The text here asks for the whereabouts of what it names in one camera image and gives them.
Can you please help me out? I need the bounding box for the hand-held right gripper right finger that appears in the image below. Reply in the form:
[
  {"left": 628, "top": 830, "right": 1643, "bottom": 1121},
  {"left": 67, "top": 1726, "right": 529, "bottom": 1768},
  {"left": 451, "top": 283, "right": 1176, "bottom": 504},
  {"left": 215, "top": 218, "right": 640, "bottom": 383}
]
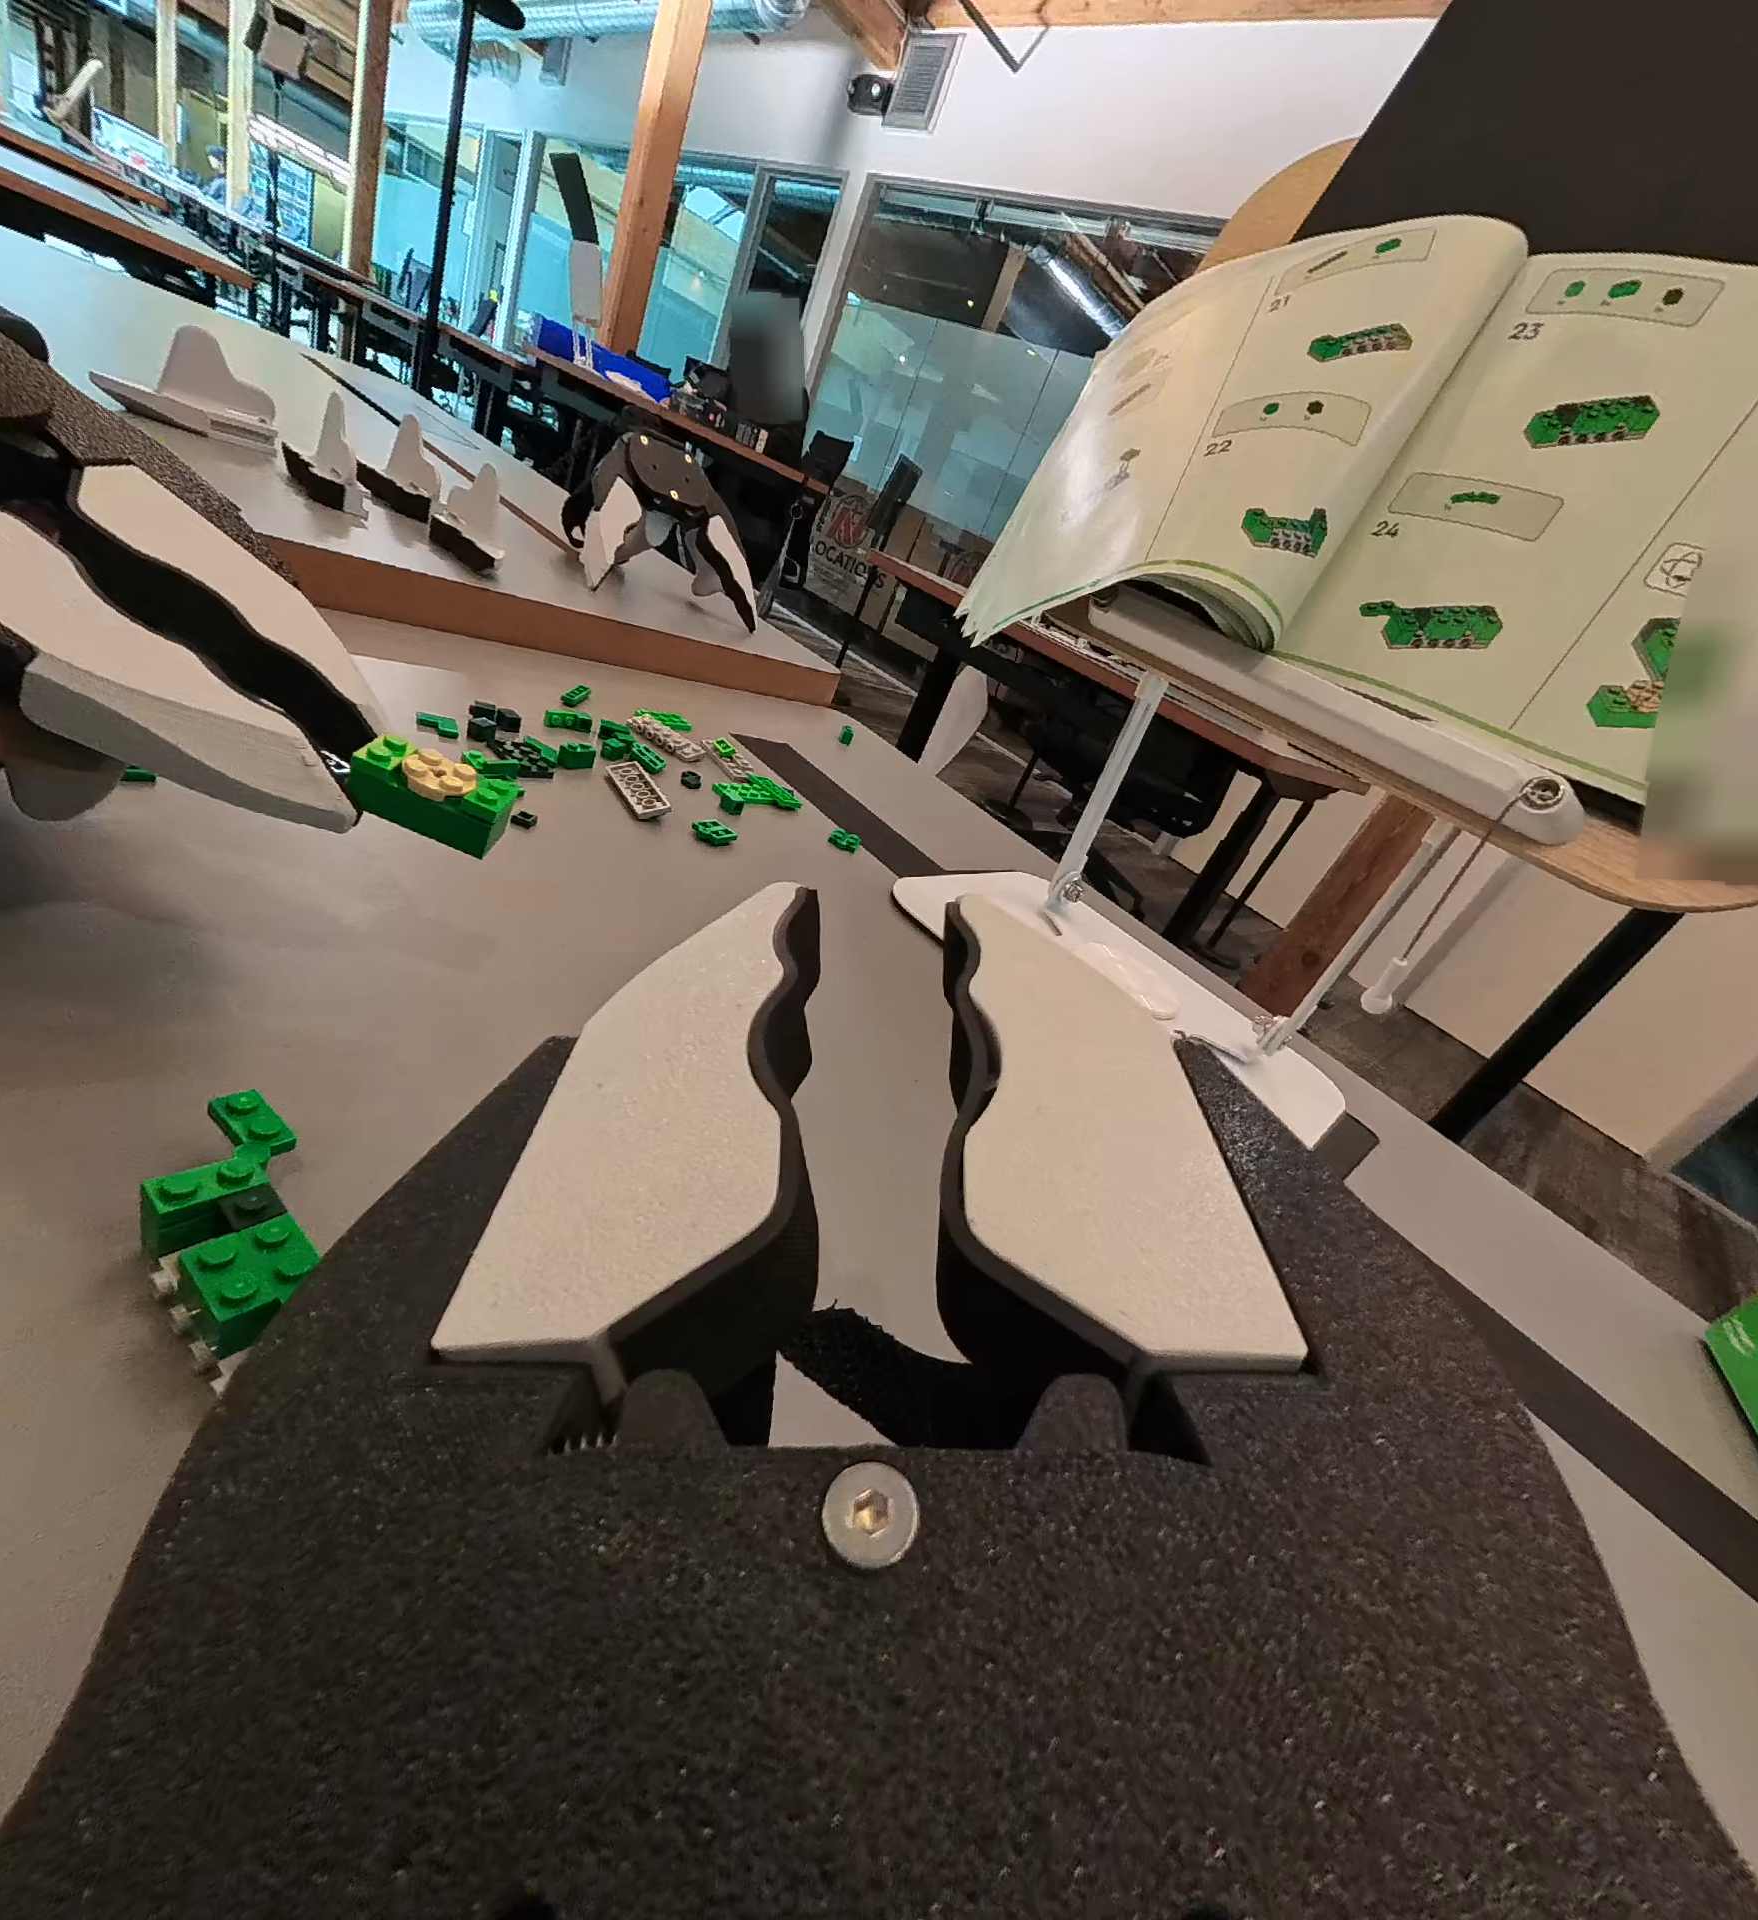
[{"left": 939, "top": 893, "right": 1310, "bottom": 1375}]

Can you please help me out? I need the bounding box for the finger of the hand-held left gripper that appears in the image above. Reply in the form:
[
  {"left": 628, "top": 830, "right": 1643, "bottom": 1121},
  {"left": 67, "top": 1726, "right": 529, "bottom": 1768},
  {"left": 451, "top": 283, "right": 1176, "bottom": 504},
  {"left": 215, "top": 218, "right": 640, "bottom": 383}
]
[
  {"left": 0, "top": 488, "right": 367, "bottom": 836},
  {"left": 72, "top": 466, "right": 388, "bottom": 753}
]

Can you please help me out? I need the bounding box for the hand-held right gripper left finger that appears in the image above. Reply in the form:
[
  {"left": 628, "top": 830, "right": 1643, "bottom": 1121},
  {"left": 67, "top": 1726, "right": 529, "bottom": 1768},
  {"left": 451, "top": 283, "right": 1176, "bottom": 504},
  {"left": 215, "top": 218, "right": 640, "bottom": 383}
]
[{"left": 431, "top": 881, "right": 825, "bottom": 1386}]

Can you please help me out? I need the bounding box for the green and tan brick assembly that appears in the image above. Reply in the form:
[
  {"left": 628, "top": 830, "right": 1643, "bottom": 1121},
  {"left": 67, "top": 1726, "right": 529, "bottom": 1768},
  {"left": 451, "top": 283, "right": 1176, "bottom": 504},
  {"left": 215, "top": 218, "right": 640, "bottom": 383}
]
[{"left": 346, "top": 731, "right": 529, "bottom": 860}]

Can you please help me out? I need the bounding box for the grey desk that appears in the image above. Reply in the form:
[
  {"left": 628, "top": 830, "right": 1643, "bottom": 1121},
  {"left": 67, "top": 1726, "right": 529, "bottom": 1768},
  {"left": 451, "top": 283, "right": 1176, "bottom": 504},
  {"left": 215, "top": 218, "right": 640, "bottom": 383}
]
[{"left": 0, "top": 606, "right": 1758, "bottom": 1920}]

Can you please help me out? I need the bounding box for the white wedge-shaped part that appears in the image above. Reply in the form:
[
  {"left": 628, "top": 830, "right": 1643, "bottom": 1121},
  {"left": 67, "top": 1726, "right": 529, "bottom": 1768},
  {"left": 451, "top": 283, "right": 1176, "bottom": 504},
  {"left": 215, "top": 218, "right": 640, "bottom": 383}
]
[
  {"left": 429, "top": 463, "right": 505, "bottom": 575},
  {"left": 89, "top": 324, "right": 281, "bottom": 447},
  {"left": 281, "top": 397, "right": 370, "bottom": 521},
  {"left": 357, "top": 416, "right": 446, "bottom": 521}
]

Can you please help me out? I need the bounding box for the grey wood-edged table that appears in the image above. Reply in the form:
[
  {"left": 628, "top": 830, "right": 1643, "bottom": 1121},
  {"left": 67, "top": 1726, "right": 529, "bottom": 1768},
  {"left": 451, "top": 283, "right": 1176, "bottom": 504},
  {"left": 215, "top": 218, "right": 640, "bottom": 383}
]
[{"left": 0, "top": 195, "right": 845, "bottom": 710}]

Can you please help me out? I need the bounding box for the black office chair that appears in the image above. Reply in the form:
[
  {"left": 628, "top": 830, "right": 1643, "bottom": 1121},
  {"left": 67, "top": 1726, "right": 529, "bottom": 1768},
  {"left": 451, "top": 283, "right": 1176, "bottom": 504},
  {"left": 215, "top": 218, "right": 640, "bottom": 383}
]
[{"left": 1025, "top": 701, "right": 1243, "bottom": 905}]

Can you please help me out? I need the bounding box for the green stepped brick assembly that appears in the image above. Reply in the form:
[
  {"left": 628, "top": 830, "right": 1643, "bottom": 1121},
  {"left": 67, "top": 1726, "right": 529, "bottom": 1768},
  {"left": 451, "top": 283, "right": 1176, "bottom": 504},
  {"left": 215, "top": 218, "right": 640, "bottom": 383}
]
[{"left": 138, "top": 1086, "right": 322, "bottom": 1381}]

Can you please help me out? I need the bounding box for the black pole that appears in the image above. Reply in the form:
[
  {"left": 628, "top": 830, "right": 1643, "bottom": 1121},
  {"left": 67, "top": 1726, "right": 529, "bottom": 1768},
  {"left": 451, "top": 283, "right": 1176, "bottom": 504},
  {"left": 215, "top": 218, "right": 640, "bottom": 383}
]
[{"left": 419, "top": 0, "right": 488, "bottom": 409}]

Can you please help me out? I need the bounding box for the pile of loose toy bricks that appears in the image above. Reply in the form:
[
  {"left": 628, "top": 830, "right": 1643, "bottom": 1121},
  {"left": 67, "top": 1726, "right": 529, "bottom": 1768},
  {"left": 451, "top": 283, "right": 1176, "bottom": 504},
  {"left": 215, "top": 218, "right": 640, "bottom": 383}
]
[{"left": 413, "top": 682, "right": 867, "bottom": 857}]

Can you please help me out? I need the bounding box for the black and white gripper assembly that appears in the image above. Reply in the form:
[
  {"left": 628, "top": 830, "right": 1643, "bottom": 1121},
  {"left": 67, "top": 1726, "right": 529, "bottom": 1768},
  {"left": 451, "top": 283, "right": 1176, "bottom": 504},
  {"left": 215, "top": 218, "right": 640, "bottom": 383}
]
[{"left": 563, "top": 428, "right": 759, "bottom": 632}]

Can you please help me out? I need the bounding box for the white book stand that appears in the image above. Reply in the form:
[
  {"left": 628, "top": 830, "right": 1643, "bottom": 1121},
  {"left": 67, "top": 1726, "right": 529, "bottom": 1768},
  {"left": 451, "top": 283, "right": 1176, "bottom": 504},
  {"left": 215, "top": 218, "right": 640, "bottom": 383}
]
[{"left": 890, "top": 588, "right": 1588, "bottom": 1157}]

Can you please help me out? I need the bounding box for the wooden table with black leg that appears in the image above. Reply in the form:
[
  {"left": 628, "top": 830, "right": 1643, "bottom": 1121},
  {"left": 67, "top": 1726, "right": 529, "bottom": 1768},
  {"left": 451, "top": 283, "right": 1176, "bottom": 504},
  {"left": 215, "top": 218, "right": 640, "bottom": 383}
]
[{"left": 864, "top": 546, "right": 1758, "bottom": 1141}]

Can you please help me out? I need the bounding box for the open instruction booklet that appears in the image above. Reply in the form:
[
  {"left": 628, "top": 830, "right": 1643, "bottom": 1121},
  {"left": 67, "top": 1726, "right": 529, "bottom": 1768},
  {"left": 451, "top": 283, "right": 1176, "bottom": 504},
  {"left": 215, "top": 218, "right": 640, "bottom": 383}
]
[{"left": 958, "top": 214, "right": 1758, "bottom": 800}]

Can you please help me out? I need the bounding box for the round wooden board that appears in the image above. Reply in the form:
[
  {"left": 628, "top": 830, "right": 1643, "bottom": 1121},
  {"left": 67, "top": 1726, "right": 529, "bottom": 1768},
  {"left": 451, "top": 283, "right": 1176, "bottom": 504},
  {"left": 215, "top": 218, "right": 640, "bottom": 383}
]
[{"left": 1198, "top": 137, "right": 1361, "bottom": 273}]

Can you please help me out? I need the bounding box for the black panel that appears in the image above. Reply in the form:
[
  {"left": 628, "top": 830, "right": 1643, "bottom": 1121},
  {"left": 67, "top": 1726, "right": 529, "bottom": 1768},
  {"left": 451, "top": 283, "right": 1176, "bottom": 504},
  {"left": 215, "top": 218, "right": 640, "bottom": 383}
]
[{"left": 1290, "top": 0, "right": 1758, "bottom": 273}]

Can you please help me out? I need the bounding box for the wooden post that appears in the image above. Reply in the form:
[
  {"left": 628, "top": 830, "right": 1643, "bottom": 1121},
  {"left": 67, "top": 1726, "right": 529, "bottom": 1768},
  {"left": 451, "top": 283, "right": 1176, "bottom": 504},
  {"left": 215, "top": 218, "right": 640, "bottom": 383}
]
[
  {"left": 344, "top": 0, "right": 396, "bottom": 273},
  {"left": 598, "top": 0, "right": 717, "bottom": 357}
]

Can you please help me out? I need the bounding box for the wall air vent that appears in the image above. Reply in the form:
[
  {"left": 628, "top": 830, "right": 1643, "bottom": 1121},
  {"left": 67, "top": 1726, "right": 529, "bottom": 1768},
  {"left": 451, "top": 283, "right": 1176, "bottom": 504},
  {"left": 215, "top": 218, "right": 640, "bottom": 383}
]
[{"left": 885, "top": 30, "right": 965, "bottom": 130}]

